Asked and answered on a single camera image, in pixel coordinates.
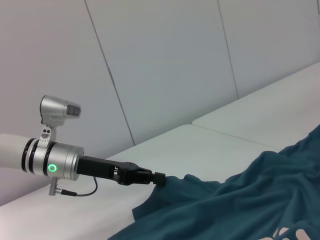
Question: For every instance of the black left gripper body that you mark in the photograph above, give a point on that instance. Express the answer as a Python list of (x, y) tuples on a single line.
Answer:
[(100, 167)]

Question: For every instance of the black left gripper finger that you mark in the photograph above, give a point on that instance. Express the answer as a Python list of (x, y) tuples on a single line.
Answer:
[(158, 178)]

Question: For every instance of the teal t-shirt with FREE print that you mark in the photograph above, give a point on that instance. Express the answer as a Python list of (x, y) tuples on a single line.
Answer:
[(225, 205)]

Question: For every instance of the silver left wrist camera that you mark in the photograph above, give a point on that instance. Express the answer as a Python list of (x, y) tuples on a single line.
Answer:
[(53, 107)]

